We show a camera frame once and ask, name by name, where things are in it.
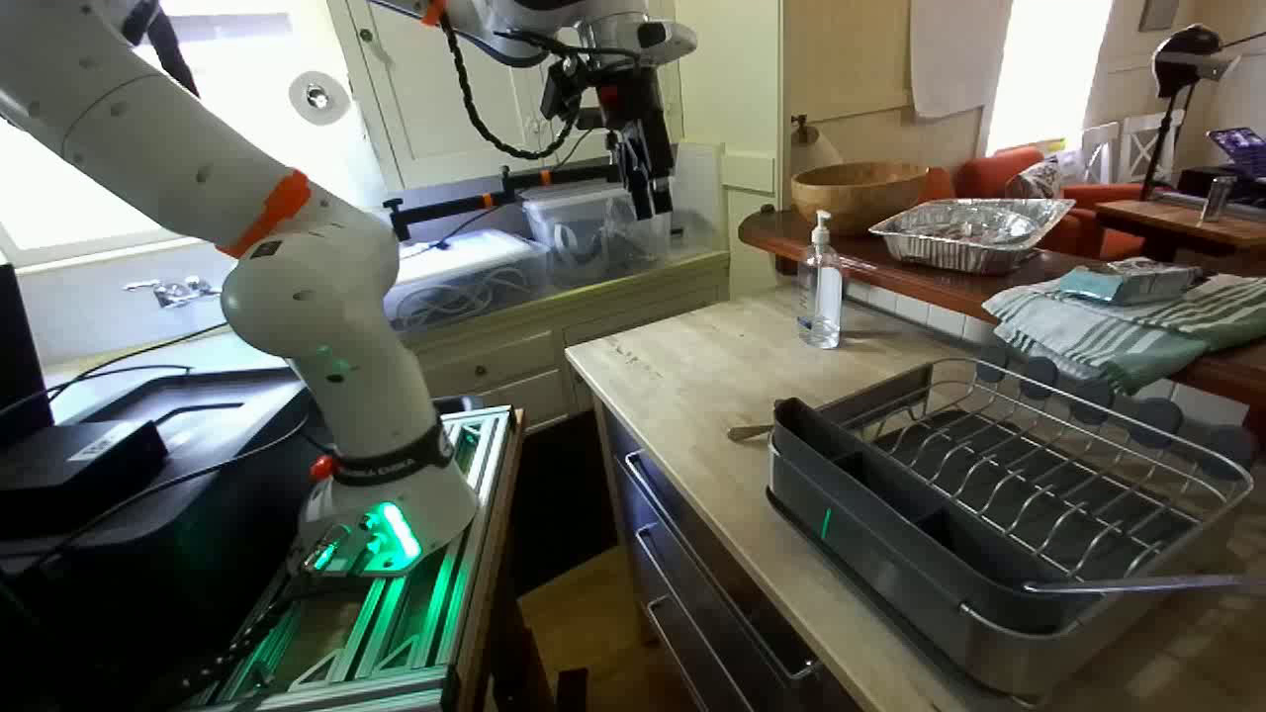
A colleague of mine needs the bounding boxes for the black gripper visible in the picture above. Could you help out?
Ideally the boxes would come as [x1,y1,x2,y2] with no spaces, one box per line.
[533,54,680,221]

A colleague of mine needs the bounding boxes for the silver table knife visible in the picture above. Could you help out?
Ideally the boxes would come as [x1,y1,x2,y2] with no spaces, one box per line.
[1022,568,1266,600]

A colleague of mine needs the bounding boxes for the striped green dish towels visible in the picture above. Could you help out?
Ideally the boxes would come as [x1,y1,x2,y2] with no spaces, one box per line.
[982,255,1266,397]

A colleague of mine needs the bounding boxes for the clear plastic storage bin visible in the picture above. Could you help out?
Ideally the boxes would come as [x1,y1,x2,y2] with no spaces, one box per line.
[513,180,680,284]

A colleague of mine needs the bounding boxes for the black bar with orange clamps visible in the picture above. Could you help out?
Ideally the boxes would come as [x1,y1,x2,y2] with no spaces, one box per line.
[378,159,626,244]

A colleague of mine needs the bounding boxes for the wooden bowl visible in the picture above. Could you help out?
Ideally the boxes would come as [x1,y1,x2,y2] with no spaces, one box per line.
[787,159,940,242]

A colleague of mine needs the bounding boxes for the clear hand sanitizer pump bottle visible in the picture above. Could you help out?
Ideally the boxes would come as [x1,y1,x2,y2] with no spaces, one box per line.
[794,207,845,354]

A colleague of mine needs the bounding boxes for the aluminium foil tray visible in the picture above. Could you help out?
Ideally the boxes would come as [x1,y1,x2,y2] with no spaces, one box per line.
[865,192,1081,278]

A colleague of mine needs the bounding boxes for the orange cushion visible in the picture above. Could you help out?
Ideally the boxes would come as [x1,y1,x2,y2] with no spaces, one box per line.
[951,143,1146,262]

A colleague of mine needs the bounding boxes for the steel drawer cabinet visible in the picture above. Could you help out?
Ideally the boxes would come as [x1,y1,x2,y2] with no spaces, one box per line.
[591,404,864,712]

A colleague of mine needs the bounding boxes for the dark grey cutlery caddy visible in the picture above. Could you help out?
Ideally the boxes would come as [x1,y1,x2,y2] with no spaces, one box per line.
[769,390,1077,640]

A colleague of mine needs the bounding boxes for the dark wooden side table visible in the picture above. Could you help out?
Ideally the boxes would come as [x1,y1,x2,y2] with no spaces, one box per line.
[737,192,1266,407]

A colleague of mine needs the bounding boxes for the black box device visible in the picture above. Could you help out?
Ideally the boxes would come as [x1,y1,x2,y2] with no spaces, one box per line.
[0,411,175,540]

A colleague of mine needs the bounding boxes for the black computer monitor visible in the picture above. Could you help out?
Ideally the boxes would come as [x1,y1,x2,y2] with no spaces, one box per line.
[0,253,58,451]

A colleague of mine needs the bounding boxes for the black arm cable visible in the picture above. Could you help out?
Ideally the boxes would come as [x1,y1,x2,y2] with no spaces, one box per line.
[435,9,591,166]

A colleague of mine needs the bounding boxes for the white wall cabinet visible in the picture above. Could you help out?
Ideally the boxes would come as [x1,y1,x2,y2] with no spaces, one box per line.
[328,0,690,191]

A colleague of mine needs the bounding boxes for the aluminium profile robot mount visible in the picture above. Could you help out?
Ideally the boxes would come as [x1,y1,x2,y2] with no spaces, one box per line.
[195,401,530,712]

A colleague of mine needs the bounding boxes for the steel wire dish rack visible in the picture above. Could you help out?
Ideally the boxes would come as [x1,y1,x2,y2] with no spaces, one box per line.
[765,354,1257,700]

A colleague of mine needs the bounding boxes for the black camera on tripod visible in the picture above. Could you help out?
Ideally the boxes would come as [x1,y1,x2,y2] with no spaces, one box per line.
[1137,18,1244,207]

